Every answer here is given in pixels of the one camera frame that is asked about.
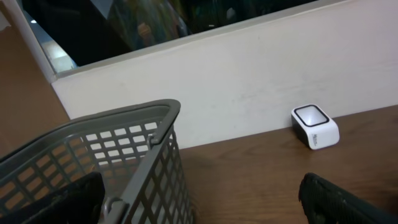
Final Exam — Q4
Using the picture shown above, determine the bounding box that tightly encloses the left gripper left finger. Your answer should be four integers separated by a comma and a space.
1, 172, 105, 224

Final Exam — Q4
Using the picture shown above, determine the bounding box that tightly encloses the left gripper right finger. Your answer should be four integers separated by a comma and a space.
298, 172, 397, 224

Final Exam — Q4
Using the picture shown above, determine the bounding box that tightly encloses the white barcode scanner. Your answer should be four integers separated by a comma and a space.
291, 104, 340, 150

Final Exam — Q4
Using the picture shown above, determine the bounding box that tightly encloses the grey plastic shopping basket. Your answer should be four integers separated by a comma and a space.
1, 99, 195, 223

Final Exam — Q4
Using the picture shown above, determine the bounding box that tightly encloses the dark window with frame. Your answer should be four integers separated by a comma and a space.
0, 0, 349, 83

